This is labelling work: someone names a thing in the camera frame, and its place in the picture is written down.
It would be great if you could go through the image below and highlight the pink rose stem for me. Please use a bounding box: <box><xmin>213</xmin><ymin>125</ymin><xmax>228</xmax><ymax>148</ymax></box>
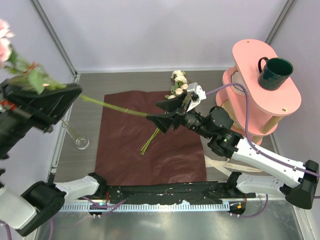
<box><xmin>0</xmin><ymin>19</ymin><xmax>151</xmax><ymax>118</ymax></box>

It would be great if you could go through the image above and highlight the red wrapping paper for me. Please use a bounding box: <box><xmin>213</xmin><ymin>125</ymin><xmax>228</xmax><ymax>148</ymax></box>
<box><xmin>94</xmin><ymin>107</ymin><xmax>207</xmax><ymax>186</ymax></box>

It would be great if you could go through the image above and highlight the cream printed ribbon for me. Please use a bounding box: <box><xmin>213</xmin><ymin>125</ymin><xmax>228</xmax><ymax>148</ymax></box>
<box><xmin>204</xmin><ymin>155</ymin><xmax>268</xmax><ymax>181</ymax></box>

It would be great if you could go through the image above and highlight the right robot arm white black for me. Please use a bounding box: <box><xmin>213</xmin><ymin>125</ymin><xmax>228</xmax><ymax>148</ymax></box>
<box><xmin>146</xmin><ymin>93</ymin><xmax>320</xmax><ymax>210</ymax></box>

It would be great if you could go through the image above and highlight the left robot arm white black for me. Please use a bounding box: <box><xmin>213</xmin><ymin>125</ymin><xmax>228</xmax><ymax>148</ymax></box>
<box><xmin>0</xmin><ymin>80</ymin><xmax>107</xmax><ymax>237</ymax></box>

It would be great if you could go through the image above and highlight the clear glass vase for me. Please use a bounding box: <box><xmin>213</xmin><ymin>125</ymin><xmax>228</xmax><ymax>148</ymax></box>
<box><xmin>62</xmin><ymin>120</ymin><xmax>90</xmax><ymax>150</ymax></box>

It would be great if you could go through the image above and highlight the pink three-tier wooden shelf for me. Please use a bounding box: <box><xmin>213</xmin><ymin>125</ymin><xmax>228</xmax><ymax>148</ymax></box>
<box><xmin>215</xmin><ymin>39</ymin><xmax>302</xmax><ymax>144</ymax></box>

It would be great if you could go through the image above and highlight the white bowl on shelf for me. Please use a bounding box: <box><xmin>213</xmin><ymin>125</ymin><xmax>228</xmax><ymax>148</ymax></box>
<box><xmin>229</xmin><ymin>69</ymin><xmax>251</xmax><ymax>97</ymax></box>

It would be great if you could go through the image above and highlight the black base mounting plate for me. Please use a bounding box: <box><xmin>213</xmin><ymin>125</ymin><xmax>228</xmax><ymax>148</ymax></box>
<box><xmin>95</xmin><ymin>181</ymin><xmax>256</xmax><ymax>205</ymax></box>

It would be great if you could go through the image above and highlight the dark green mug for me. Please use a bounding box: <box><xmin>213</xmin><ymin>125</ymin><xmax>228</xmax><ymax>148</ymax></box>
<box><xmin>257</xmin><ymin>57</ymin><xmax>294</xmax><ymax>91</ymax></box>

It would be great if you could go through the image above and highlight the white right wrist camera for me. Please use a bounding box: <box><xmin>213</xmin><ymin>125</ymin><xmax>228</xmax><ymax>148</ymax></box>
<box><xmin>184</xmin><ymin>82</ymin><xmax>207</xmax><ymax>113</ymax></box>

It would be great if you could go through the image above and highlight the white slotted cable duct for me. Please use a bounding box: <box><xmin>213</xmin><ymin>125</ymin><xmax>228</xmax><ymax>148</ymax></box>
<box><xmin>60</xmin><ymin>201</ymin><xmax>230</xmax><ymax>214</ymax></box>

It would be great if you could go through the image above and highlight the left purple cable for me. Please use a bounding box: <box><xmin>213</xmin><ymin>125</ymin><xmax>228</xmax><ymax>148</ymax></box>
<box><xmin>0</xmin><ymin>196</ymin><xmax>129</xmax><ymax>240</ymax></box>

